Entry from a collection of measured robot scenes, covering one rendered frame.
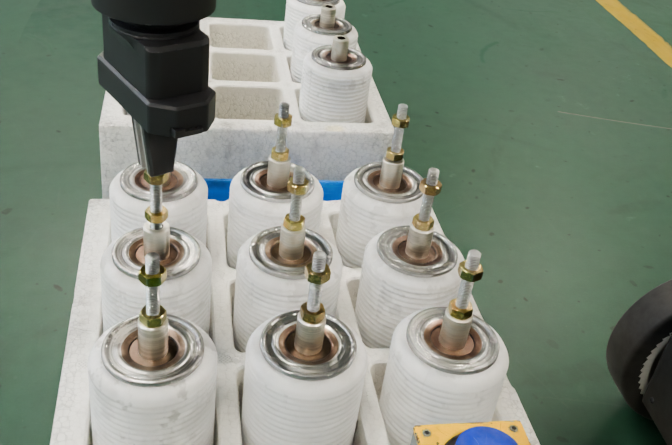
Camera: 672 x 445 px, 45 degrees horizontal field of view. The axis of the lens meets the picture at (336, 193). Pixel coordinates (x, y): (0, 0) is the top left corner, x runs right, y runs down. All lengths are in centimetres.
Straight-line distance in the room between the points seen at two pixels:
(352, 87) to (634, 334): 47
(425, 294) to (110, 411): 29
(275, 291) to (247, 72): 66
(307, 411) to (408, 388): 9
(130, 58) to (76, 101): 92
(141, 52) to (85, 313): 28
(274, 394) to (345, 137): 54
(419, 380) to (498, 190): 77
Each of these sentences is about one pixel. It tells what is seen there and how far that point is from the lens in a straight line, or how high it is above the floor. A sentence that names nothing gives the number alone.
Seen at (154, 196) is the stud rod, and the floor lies 31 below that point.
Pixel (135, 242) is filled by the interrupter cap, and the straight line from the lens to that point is 74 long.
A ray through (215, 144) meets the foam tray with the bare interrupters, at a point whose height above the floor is 15.
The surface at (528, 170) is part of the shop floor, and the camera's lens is 146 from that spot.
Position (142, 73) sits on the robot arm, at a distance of 59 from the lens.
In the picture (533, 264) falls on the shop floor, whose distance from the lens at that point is 123.
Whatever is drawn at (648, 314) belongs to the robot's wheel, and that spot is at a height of 15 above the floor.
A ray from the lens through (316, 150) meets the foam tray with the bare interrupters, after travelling 110.
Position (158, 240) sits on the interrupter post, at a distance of 70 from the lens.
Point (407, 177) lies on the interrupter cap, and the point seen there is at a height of 25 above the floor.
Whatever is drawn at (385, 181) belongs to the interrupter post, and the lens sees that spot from 84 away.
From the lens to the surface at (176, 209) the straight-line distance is 79.
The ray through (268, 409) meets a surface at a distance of 64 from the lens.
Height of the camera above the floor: 69
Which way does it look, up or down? 32 degrees down
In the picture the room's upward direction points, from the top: 8 degrees clockwise
